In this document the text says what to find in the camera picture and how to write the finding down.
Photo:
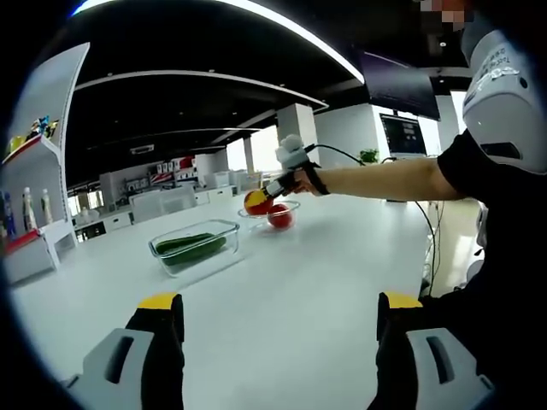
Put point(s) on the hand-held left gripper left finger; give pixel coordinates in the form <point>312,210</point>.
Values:
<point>164,341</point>

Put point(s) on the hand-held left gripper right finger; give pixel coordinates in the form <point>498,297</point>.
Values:
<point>395,350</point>

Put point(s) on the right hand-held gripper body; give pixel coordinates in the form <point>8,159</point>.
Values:
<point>292,154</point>

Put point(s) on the round glass storage container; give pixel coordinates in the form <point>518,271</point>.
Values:
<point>290,207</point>

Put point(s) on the large red tomato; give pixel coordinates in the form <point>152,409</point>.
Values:
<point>281,217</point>

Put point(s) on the small red tomato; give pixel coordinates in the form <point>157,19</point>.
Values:
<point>253,207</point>

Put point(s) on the rectangular glass storage container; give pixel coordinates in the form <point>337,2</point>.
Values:
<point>231,239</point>

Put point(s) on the green cucumber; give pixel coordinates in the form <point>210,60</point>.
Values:
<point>205,252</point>
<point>179,244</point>

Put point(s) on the person's right hand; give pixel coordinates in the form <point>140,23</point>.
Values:
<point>307,181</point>

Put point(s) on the white square pillar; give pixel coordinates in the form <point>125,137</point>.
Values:
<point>299,124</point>

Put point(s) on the potted green plant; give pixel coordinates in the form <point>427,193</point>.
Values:
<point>369,156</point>

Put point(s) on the white table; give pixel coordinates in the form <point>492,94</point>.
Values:
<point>299,341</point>

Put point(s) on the display shelf of red boxes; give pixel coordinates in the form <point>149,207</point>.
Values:
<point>175,168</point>

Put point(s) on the computer monitor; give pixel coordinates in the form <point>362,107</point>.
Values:
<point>404,134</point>

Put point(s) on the person's dark clothed torso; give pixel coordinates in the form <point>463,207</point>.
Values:
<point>491,277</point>

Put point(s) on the dark ceiling-hung screen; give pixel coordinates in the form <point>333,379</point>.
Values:
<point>397,81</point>

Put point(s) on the curved ceiling light strip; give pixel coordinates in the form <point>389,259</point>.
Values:
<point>278,25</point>

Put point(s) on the ceiling air conditioner unit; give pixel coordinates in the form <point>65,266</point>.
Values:
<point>142,149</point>

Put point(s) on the white bottle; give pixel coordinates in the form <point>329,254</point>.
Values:
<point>28,209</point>
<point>46,206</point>

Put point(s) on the blue bottle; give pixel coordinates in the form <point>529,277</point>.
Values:
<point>9,218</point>

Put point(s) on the white chest-worn device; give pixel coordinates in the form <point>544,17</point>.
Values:
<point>500,115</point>

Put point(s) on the white display shelf rack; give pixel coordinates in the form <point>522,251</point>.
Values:
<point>64,128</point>

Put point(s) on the colourful snack packets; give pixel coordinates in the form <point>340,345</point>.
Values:
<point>38,130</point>

